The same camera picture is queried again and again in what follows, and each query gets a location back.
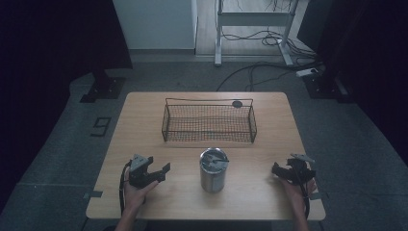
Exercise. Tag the white metal desk frame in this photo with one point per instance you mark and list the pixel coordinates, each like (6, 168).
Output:
(253, 19)

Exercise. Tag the grey tape piece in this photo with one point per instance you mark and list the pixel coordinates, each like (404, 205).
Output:
(316, 196)

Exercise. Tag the white cabinet panel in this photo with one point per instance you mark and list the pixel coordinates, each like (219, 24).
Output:
(157, 24)

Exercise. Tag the white power strip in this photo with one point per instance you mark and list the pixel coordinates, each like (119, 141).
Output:
(308, 72)

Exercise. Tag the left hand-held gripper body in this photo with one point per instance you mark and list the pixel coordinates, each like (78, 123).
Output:
(140, 170)

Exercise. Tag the person's left hand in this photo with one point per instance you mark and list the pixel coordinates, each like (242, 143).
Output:
(136, 192)

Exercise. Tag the silver metal can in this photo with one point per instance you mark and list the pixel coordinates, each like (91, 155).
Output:
(213, 174)

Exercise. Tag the person's right hand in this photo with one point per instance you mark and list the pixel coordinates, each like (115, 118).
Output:
(296, 194)

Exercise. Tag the dark curtain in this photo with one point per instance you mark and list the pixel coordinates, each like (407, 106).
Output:
(48, 64)
(369, 64)

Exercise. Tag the black round disc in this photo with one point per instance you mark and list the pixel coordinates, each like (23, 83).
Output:
(237, 104)

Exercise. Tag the black stand base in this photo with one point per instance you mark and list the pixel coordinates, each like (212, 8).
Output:
(104, 88)
(327, 86)

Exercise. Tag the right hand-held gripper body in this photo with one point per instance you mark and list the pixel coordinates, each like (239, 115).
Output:
(300, 171)

